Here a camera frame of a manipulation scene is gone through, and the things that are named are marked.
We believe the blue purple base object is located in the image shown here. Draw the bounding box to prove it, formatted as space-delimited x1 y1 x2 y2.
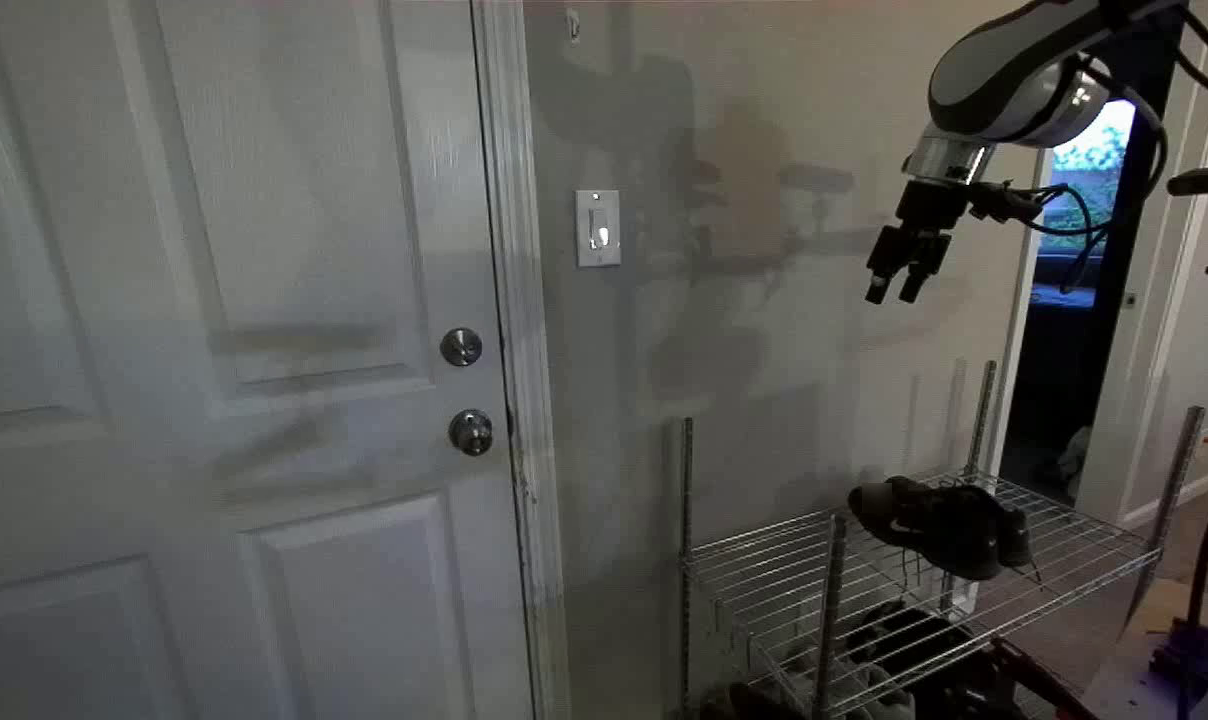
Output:
1142 618 1208 702

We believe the silver door knob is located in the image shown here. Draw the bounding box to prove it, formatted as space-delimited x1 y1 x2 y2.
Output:
445 406 496 459

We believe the dark brown shoe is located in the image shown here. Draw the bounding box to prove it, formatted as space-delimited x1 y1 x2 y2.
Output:
845 480 983 566
883 474 1043 583

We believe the chrome wire shelf rack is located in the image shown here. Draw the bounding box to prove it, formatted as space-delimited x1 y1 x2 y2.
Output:
669 358 1208 720

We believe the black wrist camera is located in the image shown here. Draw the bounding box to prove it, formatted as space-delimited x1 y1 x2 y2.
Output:
964 178 1052 230

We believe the bright window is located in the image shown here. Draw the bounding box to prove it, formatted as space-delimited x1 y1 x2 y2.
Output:
1027 98 1141 313

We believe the silver deadbolt lock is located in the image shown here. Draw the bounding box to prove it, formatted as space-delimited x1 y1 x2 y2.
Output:
436 323 489 371

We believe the white panelled door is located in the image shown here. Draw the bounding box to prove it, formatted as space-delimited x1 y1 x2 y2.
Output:
0 0 541 720

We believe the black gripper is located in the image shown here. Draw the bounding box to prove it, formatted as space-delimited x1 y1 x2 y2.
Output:
864 178 974 310

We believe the white light switch plate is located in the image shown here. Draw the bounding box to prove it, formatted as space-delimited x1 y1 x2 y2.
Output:
570 185 625 273

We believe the white doorway trim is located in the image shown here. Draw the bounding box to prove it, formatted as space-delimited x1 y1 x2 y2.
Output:
1070 5 1208 531

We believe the white door frame trim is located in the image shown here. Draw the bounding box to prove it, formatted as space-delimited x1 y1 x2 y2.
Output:
466 0 581 720

